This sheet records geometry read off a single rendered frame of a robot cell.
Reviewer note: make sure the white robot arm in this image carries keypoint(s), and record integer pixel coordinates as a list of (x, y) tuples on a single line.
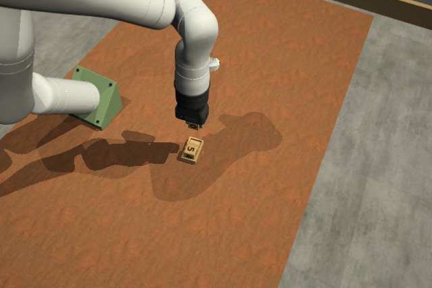
[(193, 21)]

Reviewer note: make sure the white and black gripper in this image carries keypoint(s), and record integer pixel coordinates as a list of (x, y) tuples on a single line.
[(192, 95)]

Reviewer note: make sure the tan number cube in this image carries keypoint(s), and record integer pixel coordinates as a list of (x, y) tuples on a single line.
[(190, 151), (193, 126)]

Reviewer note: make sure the tan wooden tray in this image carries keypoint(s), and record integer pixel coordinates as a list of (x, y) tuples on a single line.
[(196, 142)]

